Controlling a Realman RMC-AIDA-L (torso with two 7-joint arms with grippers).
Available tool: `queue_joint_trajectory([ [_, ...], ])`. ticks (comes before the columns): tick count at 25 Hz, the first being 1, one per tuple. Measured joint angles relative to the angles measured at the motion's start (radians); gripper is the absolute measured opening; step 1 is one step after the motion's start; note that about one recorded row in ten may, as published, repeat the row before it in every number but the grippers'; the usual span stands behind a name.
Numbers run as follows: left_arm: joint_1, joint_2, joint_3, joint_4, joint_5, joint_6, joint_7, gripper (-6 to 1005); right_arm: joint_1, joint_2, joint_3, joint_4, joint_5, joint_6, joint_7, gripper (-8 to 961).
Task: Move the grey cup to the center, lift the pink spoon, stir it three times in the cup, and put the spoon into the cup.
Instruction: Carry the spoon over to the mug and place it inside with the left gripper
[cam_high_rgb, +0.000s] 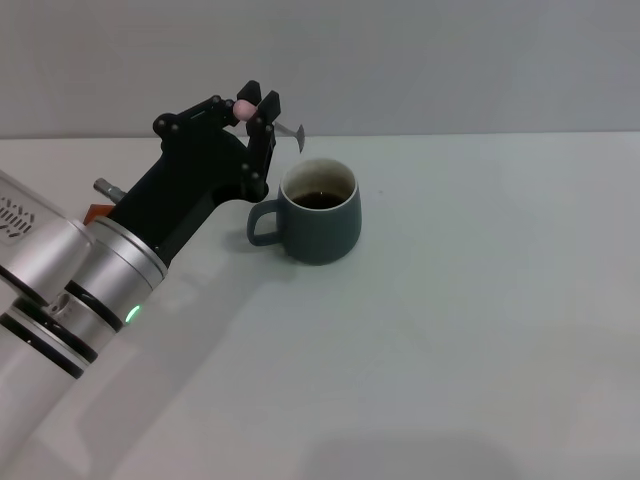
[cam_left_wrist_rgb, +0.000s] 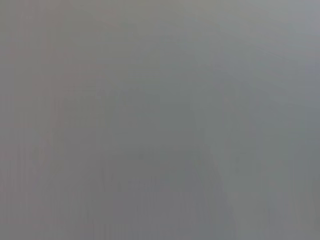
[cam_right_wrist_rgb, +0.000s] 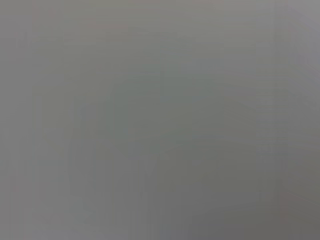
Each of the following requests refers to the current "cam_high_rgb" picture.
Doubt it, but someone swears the grey ceramic mug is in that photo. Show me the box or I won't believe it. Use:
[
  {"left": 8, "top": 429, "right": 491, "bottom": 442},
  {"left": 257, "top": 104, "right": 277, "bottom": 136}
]
[{"left": 246, "top": 157, "right": 362, "bottom": 266}]

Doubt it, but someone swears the pink handled metal spoon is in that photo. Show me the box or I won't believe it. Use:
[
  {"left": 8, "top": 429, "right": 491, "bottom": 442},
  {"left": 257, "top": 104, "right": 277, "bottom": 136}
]
[{"left": 233, "top": 98, "right": 307, "bottom": 151}]

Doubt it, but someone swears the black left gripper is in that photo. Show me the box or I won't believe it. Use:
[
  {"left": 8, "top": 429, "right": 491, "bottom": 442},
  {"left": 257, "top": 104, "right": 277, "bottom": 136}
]
[{"left": 107, "top": 79, "right": 282, "bottom": 270}]

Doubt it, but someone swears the red-brown wooden block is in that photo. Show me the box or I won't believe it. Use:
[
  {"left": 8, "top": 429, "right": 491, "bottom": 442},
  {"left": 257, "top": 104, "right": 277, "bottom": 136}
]
[{"left": 82, "top": 203, "right": 112, "bottom": 225}]

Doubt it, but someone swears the silver metal connector plug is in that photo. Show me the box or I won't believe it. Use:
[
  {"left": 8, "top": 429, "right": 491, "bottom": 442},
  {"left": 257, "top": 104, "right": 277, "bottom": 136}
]
[{"left": 93, "top": 178, "right": 126, "bottom": 204}]

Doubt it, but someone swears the dark coffee liquid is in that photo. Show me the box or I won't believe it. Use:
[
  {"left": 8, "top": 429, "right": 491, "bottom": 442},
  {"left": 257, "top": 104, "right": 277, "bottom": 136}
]
[{"left": 290, "top": 190, "right": 347, "bottom": 210}]

